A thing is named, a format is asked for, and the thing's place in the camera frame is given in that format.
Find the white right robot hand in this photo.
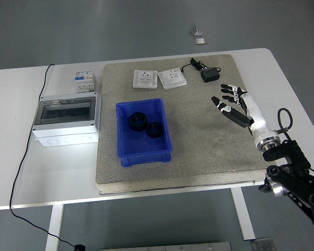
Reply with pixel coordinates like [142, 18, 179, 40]
[211, 83, 277, 147]

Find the small black hex nut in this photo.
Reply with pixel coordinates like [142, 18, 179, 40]
[145, 121, 162, 139]

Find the large black hex nut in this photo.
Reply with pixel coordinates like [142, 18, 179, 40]
[128, 111, 148, 133]

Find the blue plastic box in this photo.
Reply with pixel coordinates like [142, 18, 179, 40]
[116, 98, 173, 167]

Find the grey distribution box clear lid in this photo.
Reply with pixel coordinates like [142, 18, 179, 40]
[31, 92, 102, 148]

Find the black power adapter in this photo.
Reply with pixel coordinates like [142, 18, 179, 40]
[200, 68, 220, 84]

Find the grey-brown mat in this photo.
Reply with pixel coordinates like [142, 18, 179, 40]
[95, 54, 277, 196]

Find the white table leg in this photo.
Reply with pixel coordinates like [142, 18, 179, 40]
[230, 187, 256, 241]
[44, 205, 65, 251]

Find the white square socket panel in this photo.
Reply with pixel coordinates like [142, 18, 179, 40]
[132, 70, 159, 90]

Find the grey metal floor plate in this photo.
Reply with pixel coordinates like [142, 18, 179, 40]
[250, 237, 275, 251]

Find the grey metal bar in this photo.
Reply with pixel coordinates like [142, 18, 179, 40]
[100, 241, 231, 251]

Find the white blue circuit breaker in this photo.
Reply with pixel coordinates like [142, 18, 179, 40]
[74, 72, 97, 94]

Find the black adapter cord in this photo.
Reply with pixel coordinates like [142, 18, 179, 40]
[181, 58, 221, 74]

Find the white socket panel with switch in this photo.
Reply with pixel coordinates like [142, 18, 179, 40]
[158, 67, 187, 90]

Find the long black cable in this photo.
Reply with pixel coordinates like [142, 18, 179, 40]
[9, 64, 76, 246]

